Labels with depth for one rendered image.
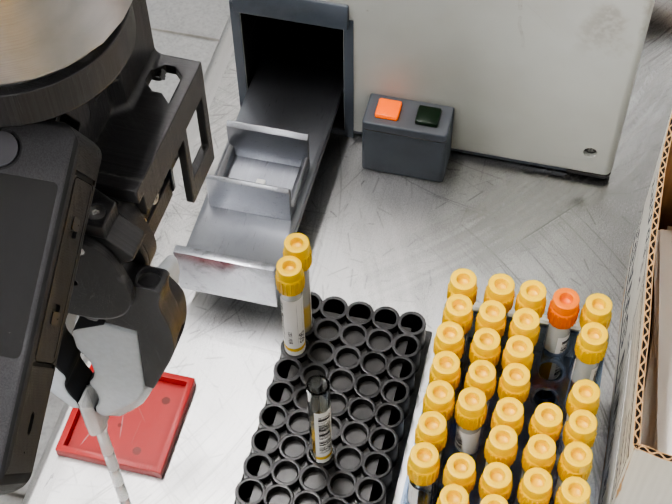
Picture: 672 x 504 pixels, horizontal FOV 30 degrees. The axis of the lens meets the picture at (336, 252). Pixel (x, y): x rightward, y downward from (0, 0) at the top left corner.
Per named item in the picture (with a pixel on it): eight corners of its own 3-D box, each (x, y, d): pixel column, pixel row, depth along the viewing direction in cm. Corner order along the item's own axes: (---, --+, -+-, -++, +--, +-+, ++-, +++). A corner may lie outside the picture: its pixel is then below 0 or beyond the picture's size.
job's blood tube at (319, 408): (314, 456, 76) (309, 372, 68) (335, 461, 76) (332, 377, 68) (308, 475, 76) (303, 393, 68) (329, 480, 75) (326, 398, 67)
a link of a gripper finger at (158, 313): (201, 365, 48) (170, 226, 41) (188, 399, 47) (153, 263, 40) (88, 338, 49) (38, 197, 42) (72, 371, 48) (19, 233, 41)
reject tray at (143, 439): (96, 362, 81) (93, 356, 80) (196, 384, 80) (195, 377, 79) (57, 455, 77) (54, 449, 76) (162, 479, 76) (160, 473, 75)
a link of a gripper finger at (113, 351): (218, 333, 55) (192, 200, 47) (170, 450, 51) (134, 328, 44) (151, 317, 55) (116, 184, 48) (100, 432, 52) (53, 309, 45)
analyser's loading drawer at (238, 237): (265, 67, 94) (261, 15, 89) (351, 82, 93) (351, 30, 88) (180, 287, 82) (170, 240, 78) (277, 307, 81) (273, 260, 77)
